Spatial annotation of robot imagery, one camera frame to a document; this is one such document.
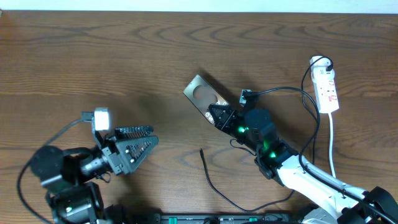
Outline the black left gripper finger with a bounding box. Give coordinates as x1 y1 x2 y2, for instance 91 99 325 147
114 126 154 139
115 136 159 175

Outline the bronze Galaxy smartphone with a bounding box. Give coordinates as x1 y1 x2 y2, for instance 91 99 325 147
183 75 229 124

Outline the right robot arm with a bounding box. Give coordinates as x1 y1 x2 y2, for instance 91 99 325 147
208 105 397 223

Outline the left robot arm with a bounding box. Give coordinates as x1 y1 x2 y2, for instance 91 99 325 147
30 126 159 223

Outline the black charging cable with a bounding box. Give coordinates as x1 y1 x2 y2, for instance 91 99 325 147
198 55 335 213

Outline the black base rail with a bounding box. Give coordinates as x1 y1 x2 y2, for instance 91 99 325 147
130 212 299 224

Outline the black left camera cable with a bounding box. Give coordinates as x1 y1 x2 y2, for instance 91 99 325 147
16 111 94 224

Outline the white power strip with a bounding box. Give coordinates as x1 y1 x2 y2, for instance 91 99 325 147
310 55 339 114

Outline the white power strip cord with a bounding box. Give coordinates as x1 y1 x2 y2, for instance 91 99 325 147
328 112 337 179

